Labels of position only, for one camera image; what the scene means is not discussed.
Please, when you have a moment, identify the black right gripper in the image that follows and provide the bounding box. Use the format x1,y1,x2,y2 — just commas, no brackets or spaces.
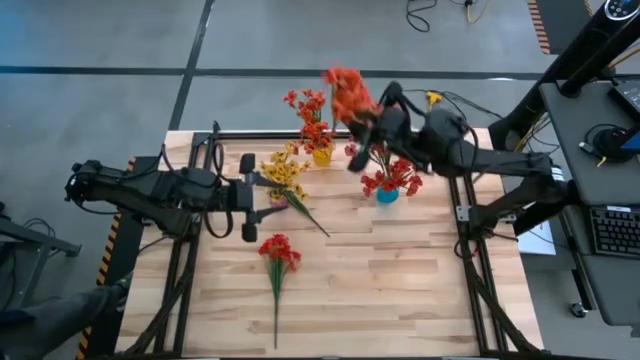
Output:
347,80,426,175

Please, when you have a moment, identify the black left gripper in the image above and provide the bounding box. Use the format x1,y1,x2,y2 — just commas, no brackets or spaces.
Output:
219,152,291,245

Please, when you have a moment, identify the yellow glass vase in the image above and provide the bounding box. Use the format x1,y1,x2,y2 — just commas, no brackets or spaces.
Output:
311,142,335,168

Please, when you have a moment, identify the turquoise glass vase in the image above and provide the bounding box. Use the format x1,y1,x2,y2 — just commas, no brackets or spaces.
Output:
375,185,401,205

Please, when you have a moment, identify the hazard-striped black floor mat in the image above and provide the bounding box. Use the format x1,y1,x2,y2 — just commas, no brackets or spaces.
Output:
526,0,594,56
75,156,162,360

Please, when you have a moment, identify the black tower fan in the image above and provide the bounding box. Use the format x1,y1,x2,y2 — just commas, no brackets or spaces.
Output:
487,0,640,156

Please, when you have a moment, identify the white paper sheet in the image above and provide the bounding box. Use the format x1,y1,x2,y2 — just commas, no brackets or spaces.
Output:
514,219,557,257

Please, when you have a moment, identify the grey desk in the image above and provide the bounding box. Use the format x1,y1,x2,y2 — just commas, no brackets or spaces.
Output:
538,80,640,329

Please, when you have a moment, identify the grey metal cart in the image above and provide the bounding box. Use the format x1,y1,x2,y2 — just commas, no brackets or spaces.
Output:
0,199,84,321

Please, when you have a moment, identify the person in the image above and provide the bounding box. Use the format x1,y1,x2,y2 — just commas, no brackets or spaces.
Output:
0,277,134,360

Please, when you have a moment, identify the black round desk item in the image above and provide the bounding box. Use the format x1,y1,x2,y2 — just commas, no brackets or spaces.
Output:
579,123,639,166

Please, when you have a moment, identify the black laptop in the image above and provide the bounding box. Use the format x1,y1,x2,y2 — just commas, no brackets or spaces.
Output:
606,79,640,124

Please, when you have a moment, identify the black keyboard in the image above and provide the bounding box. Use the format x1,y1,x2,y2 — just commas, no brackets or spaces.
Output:
588,205,640,260

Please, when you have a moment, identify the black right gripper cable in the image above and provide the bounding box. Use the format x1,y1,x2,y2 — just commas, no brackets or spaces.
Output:
397,89,429,121

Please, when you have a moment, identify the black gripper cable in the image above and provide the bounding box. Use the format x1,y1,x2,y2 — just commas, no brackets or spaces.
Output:
202,141,235,240
397,89,429,121

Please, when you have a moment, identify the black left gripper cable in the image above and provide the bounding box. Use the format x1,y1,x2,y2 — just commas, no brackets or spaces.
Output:
202,141,235,240

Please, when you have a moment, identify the black aluminium table frame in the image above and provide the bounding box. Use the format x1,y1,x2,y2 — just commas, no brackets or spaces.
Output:
119,129,547,360

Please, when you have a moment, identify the yellow power plug cord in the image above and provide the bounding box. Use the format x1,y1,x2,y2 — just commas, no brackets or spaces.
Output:
425,90,445,114

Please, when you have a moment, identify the black floor cable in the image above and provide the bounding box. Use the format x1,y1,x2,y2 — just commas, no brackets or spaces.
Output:
404,88,504,130
404,0,440,34

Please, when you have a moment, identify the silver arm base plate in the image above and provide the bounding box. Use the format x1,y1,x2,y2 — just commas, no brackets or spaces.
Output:
455,204,517,225

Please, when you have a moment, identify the yellow and black cable bundle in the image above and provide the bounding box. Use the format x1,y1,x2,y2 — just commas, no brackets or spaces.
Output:
497,112,564,176

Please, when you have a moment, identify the yellow floor cable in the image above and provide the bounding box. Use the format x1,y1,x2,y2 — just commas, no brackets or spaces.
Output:
463,0,491,25

